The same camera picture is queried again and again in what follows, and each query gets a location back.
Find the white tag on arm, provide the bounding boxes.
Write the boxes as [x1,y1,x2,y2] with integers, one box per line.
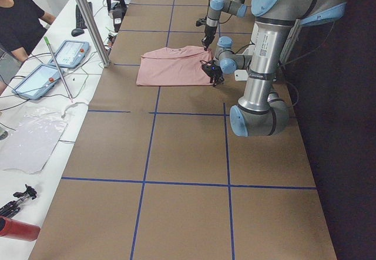
[234,70,248,81]

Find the aluminium frame post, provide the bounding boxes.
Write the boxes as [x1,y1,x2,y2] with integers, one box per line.
[76,0,110,67]

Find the clear plastic bag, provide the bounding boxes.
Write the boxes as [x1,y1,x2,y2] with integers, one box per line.
[0,107,70,175]

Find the blue teach pendant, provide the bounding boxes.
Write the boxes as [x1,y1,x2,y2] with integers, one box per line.
[12,64,61,100]
[54,40,90,69]

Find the person in black shirt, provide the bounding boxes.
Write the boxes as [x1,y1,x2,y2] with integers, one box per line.
[0,0,57,96]

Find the red cylinder bottle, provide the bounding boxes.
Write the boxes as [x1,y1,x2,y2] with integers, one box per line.
[1,217,41,242]

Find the pink snoopy t-shirt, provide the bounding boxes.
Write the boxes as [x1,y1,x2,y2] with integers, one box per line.
[136,46,213,86]

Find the lower blue teach pendant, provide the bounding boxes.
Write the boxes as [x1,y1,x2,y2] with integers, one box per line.
[12,64,61,100]

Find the black computer mouse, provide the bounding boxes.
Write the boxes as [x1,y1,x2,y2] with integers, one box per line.
[71,28,85,37]

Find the black keyboard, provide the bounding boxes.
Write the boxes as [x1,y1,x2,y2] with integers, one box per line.
[75,5,87,29]

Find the upper blue teach pendant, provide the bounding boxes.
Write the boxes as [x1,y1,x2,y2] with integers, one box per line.
[54,40,90,69]

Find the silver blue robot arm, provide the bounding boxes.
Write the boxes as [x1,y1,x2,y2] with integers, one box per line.
[196,0,247,50]
[202,0,346,137]

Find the long metal grabber rod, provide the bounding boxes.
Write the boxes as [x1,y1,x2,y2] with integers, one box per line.
[44,36,89,118]

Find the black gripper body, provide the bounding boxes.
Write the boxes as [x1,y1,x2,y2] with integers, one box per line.
[205,65,224,84]
[203,24,217,42]

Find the black hand tool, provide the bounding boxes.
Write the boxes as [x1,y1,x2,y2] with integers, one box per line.
[1,184,37,218]

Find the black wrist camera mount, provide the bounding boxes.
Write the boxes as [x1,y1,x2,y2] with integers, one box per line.
[200,60,220,77]
[195,16,207,27]

